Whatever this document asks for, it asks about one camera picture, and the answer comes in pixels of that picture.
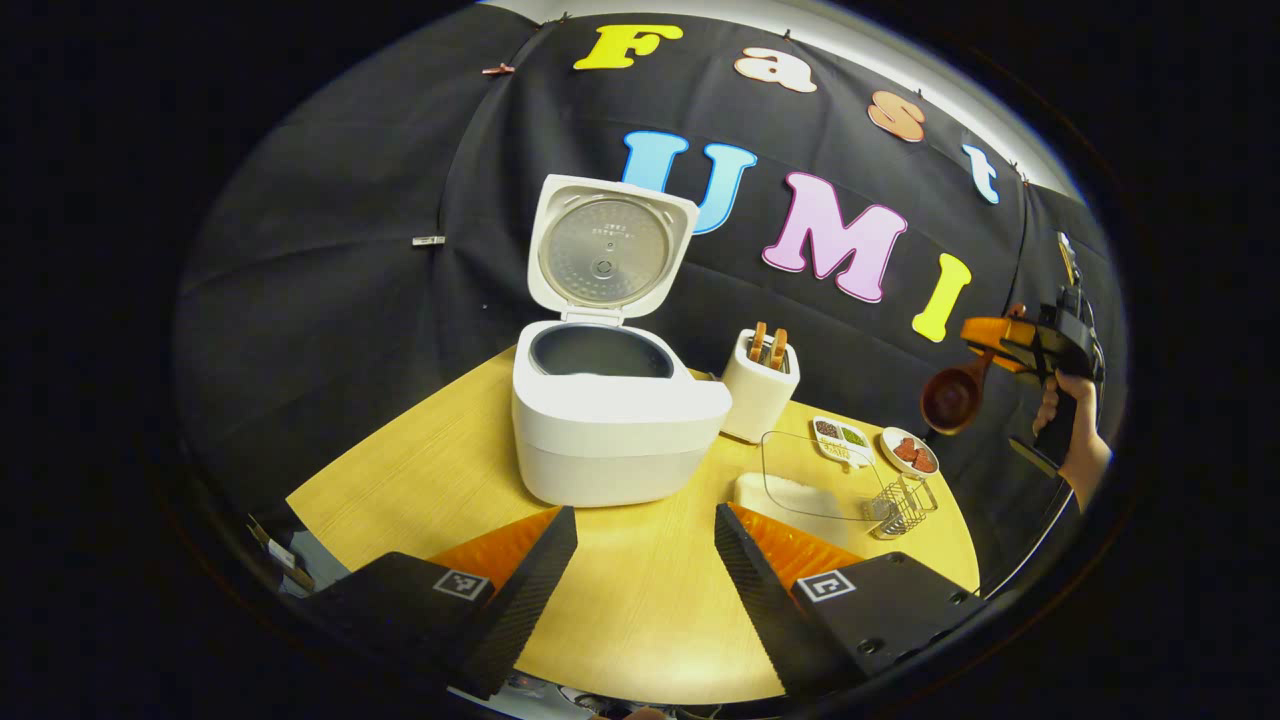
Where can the white toaster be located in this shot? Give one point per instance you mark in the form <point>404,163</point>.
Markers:
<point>755,400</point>

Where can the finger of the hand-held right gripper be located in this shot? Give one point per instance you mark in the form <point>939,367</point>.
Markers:
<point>1000,335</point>

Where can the black backdrop cloth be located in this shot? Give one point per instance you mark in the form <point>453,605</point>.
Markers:
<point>350,250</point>

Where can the clear rice container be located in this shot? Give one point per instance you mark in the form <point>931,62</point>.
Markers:
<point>750,500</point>

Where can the toasted bread slice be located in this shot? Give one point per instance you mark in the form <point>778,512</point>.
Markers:
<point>758,342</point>
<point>777,348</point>

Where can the brown wooden spoon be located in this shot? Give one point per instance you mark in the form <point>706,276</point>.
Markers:
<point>950,400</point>

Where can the white round plate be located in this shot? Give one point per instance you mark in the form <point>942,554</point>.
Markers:
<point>890,462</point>

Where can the white divided bean dish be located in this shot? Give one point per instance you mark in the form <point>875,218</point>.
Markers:
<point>840,440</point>

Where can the red meat slice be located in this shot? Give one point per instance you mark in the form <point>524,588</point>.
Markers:
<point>905,448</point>
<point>924,460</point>

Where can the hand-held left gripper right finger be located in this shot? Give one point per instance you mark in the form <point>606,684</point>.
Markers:
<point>760,600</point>

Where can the white rice cooker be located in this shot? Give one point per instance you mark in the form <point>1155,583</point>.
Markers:
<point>620,440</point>

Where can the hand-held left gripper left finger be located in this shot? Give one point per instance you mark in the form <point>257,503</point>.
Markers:
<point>520,590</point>

